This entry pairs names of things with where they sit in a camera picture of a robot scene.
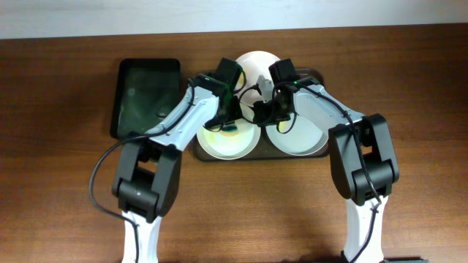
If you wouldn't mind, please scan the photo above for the pink plate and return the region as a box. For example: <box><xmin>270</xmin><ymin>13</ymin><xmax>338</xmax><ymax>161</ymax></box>
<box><xmin>235</xmin><ymin>51</ymin><xmax>280</xmax><ymax>107</ymax></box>

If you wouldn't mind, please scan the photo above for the dark brown serving tray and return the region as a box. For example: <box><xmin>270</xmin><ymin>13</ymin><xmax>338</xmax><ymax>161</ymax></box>
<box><xmin>191</xmin><ymin>68</ymin><xmax>328</xmax><ymax>161</ymax></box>

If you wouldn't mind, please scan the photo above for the black sponge tray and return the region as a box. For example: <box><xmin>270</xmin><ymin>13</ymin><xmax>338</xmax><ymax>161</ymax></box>
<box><xmin>110</xmin><ymin>58</ymin><xmax>181</xmax><ymax>140</ymax></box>

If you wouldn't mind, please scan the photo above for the white plate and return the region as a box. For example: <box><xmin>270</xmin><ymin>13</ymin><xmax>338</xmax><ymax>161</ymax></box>
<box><xmin>194</xmin><ymin>118</ymin><xmax>261</xmax><ymax>161</ymax></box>

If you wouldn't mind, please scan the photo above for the light blue plate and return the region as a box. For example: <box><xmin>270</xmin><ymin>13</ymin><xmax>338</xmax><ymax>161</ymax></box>
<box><xmin>265</xmin><ymin>113</ymin><xmax>328</xmax><ymax>156</ymax></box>

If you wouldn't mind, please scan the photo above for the green and yellow sponge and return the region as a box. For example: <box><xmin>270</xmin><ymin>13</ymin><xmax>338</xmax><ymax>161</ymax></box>
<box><xmin>221</xmin><ymin>124</ymin><xmax>238</xmax><ymax>137</ymax></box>

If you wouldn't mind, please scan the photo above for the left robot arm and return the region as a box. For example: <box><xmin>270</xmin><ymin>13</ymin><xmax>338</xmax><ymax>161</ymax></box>
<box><xmin>111</xmin><ymin>58</ymin><xmax>244</xmax><ymax>262</ymax></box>

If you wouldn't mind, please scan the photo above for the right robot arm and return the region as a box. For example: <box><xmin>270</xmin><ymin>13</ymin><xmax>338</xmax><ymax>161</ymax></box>
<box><xmin>253</xmin><ymin>58</ymin><xmax>399</xmax><ymax>263</ymax></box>

